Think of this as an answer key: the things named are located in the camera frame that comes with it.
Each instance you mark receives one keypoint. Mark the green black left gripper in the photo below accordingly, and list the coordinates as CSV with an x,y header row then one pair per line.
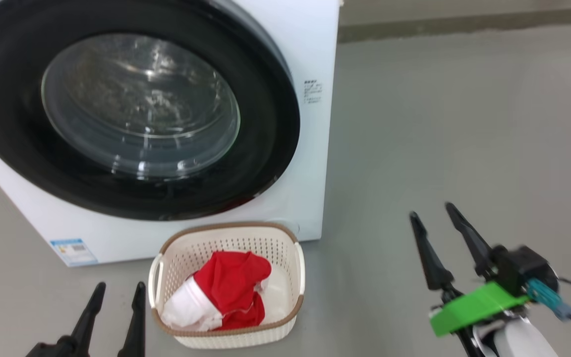
x,y
57,348

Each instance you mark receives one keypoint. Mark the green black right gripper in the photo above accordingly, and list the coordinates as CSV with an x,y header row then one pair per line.
x,y
479,305

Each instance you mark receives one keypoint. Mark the red and white garment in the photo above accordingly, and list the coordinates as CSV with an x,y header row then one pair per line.
x,y
231,282

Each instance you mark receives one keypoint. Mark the black round glass washer door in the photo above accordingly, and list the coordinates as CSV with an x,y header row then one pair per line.
x,y
265,134

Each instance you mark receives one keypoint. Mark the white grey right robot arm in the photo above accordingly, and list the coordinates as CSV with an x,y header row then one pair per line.
x,y
518,342

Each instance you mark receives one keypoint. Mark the cream perforated basket brown rim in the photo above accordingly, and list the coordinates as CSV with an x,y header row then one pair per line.
x,y
236,339

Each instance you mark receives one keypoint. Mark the stainless steel washing machine drum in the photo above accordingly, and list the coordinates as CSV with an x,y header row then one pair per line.
x,y
132,99

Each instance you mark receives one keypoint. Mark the white front-load washing machine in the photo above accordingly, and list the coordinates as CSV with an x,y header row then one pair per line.
x,y
310,49

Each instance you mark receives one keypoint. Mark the blue energy label sticker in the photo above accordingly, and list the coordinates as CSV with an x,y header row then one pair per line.
x,y
73,251

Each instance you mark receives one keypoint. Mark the grey wall baseboard strip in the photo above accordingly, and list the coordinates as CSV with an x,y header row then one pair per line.
x,y
464,29

